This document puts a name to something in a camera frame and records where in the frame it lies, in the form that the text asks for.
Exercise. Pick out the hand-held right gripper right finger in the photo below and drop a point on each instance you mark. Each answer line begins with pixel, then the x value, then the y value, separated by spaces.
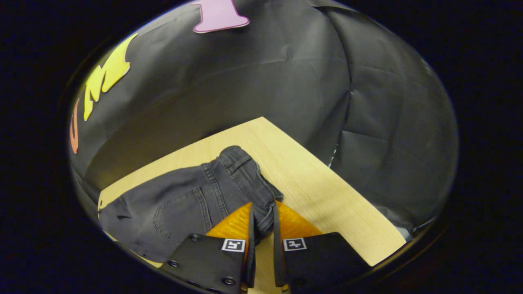
pixel 318 261

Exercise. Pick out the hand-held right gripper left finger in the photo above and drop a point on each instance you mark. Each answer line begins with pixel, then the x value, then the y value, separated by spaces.
pixel 229 265

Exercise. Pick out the dark grey jeans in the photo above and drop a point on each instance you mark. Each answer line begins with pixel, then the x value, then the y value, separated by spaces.
pixel 184 204

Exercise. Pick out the black backdrop cloth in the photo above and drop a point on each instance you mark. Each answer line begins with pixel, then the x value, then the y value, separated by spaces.
pixel 265 81

